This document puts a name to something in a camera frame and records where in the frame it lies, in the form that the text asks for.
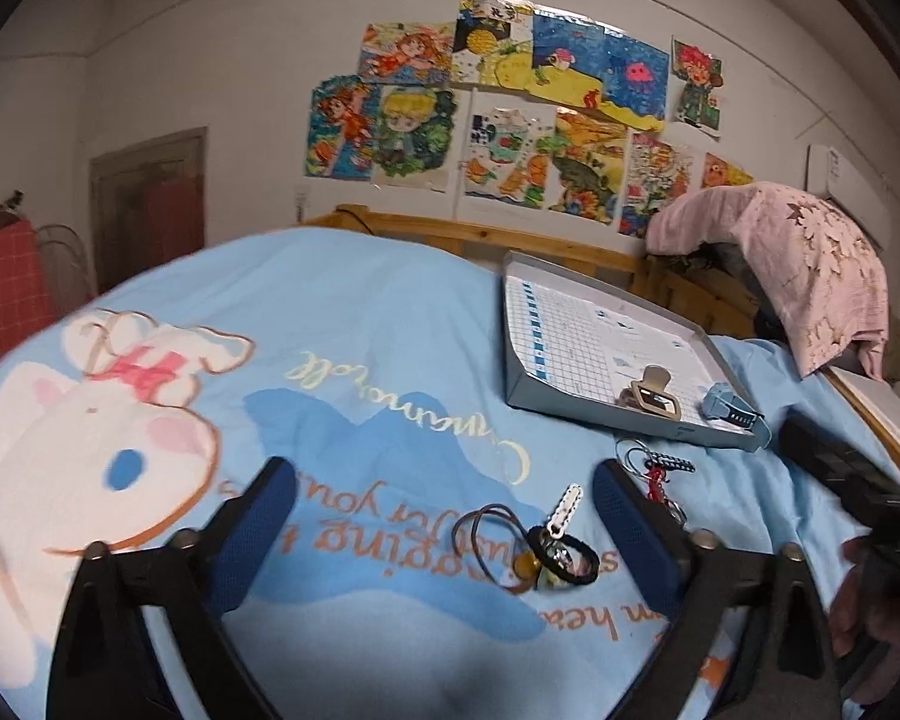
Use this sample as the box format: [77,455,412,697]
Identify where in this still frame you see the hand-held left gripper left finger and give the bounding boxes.
[49,456,299,720]

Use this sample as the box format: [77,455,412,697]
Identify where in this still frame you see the group of colourful wall drawings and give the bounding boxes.
[304,0,755,239]

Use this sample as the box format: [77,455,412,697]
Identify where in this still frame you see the black studded hair clip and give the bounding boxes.
[640,450,697,475]

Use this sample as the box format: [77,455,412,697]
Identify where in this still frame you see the person's right hand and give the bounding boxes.
[829,536,900,661]

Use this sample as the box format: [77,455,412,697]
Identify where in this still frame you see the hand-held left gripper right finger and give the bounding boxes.
[594,457,845,720]

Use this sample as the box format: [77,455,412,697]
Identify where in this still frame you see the pink embroidered cloth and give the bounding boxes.
[645,181,890,380]

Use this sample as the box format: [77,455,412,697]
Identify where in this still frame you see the grey cardboard tray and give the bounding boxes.
[501,249,767,455]

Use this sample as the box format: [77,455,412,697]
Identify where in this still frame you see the red checked cloth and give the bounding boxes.
[0,219,46,383]

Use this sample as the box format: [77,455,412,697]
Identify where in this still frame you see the key rings with red charm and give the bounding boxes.
[615,439,687,526]

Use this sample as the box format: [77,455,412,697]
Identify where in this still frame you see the black hair tie with charm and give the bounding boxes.
[529,529,601,590]

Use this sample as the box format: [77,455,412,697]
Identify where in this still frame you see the white air conditioner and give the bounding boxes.
[806,144,893,252]

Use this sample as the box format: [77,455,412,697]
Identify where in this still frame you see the beige hair claw clip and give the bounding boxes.
[619,364,685,422]

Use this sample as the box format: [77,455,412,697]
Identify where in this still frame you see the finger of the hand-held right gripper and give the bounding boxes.
[780,412,900,515]

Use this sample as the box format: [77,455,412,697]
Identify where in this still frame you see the wooden headboard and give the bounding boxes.
[304,204,758,338]

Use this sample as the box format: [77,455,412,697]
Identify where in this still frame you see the wire rack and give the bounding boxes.
[34,223,98,312]

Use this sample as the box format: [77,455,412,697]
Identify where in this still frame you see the white hair clip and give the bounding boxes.
[546,484,584,533]

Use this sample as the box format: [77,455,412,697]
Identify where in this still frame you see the blue smartwatch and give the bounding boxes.
[700,382,773,445]

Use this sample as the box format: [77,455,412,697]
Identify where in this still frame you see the grey door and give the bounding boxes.
[88,127,209,293]

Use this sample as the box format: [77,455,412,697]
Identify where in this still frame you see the light blue printed blanket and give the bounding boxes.
[0,229,900,720]

